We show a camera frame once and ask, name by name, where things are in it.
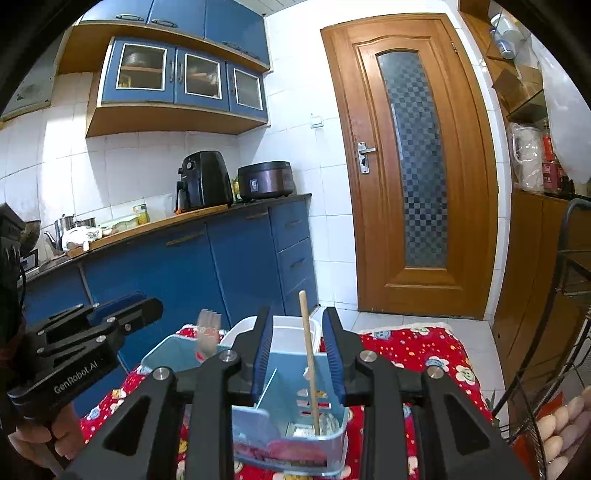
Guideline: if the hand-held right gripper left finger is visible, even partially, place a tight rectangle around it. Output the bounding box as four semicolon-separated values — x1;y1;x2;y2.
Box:
76;307;274;480

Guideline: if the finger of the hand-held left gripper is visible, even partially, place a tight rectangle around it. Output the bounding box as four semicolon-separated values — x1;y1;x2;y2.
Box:
28;305;125;365
92;296;164;333

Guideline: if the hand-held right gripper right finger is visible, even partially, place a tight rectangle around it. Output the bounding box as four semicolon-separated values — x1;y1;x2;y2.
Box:
322;307;532;480

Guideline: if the wooden chopstick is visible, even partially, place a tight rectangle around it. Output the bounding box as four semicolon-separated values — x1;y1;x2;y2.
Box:
298;291;322;437

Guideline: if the blue plastic utensil holder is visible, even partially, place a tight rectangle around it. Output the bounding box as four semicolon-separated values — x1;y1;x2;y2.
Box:
140;335;349;478

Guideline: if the person's left hand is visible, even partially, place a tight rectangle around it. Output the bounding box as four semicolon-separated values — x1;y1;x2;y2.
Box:
9;401;86;472

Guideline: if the white plastic basket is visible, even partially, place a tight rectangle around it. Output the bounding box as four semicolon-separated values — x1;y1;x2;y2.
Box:
217;315;322;356

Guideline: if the pale fork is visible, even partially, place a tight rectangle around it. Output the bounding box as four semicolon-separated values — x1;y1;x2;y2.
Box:
198;309;223;363

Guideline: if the red printed tablecloth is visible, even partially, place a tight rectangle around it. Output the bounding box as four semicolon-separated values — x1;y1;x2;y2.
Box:
79;323;497;480

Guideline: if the green lidded container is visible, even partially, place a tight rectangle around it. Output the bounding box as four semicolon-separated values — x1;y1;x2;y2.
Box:
99;217;139;232

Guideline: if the blue base cabinet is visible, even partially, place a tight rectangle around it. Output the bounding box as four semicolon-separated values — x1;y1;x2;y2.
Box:
21;193;319;416

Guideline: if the metal kettle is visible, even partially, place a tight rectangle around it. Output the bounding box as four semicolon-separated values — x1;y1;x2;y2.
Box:
44;215;77;254

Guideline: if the steel bowl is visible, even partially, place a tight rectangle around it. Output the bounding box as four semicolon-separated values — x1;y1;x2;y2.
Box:
18;220;42;252

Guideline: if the black air fryer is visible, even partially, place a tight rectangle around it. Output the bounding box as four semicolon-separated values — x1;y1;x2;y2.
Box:
174;151;234;214

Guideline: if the wooden door with glass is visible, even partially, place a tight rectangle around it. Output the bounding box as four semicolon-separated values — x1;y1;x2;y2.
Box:
320;13;499;320

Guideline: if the dark rice cooker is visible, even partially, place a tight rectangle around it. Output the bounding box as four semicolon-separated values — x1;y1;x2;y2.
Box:
238;161;296;201

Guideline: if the wooden shelf cabinet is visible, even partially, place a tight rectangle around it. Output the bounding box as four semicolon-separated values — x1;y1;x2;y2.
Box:
459;0;591;384

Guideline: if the pile of eggs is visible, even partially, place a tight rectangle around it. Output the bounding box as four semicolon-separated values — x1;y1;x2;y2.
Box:
538;385;591;472

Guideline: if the grey range hood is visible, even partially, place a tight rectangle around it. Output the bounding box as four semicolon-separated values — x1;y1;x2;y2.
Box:
0;74;56;121

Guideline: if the black metal rack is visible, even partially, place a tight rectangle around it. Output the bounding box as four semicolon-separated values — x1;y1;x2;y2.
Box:
492;198;591;444

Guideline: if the clear plastic jug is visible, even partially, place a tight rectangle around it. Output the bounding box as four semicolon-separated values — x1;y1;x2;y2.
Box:
509;122;546;192

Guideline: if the red labelled bottle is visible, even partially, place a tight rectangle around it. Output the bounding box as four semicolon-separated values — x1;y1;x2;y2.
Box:
541;122;559;191

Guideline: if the dark bottle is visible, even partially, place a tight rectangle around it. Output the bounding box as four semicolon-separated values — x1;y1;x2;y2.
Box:
556;161;575;193

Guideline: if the cardboard box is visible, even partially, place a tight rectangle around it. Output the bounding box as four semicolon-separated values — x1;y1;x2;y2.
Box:
492;65;546;116

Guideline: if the white plastic bag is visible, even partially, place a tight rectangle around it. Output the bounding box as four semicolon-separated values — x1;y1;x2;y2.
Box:
531;34;591;183

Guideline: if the blue jar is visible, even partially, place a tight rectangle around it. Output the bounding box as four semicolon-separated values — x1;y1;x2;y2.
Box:
494;34;517;60

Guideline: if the white lidded container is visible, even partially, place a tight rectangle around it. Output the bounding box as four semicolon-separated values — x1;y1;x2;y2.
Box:
490;13;520;35

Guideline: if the metal door handle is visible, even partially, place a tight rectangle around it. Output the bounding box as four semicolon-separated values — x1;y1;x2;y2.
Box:
356;141;378;175

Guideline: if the blue glass-door wall cabinet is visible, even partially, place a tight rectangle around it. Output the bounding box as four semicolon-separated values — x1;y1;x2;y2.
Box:
85;34;271;138

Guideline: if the blue solid-door wall cabinet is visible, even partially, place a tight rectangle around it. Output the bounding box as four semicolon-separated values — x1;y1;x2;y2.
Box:
58;0;271;75

